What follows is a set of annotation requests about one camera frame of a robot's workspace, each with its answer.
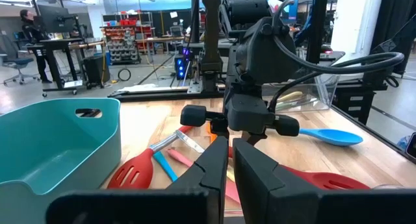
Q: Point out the clear plastic bin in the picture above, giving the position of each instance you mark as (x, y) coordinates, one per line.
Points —
(321, 91)

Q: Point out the teal plastic bin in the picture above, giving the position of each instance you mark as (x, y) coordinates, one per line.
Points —
(48, 146)

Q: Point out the black monitor on stand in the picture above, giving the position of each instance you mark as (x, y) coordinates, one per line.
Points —
(57, 19)

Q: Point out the red grey parts bin rack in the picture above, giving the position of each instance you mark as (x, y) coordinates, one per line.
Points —
(122, 45)

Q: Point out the black drawer cabinet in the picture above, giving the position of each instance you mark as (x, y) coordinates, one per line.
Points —
(354, 104)

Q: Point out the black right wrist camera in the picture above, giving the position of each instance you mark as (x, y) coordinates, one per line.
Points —
(260, 55)

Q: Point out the pink silicone spatula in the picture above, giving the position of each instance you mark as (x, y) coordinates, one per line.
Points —
(178, 157)

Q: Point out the red slotted spoon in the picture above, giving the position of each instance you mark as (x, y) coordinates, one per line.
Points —
(328, 180)

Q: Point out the black standing desk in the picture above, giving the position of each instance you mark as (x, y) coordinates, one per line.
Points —
(58, 43)

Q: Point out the person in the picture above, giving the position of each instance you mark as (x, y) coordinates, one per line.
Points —
(32, 32)

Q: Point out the large wall display screen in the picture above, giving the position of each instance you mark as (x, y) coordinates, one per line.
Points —
(294, 3)

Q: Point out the blue silicone spoon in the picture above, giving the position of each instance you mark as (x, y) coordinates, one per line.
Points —
(334, 138)

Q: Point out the grey office chair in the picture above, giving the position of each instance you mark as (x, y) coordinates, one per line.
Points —
(16, 61)

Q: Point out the wooden workbench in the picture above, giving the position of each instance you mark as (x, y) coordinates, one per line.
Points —
(162, 39)

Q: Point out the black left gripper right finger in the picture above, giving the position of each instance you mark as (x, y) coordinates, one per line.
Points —
(260, 185)

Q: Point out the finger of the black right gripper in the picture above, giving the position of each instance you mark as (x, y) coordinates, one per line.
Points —
(255, 138)
(219, 128)

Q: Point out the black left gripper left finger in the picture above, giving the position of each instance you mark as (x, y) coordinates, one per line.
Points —
(201, 185)

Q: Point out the black box on floor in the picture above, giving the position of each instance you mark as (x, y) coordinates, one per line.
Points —
(96, 71)

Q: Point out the black curtain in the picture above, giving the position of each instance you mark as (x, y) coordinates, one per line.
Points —
(393, 16)

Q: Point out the orange silicone spatula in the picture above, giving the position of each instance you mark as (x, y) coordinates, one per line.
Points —
(212, 133)

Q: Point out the computer tower with blue lights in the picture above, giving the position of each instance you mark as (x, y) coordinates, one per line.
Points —
(181, 65)

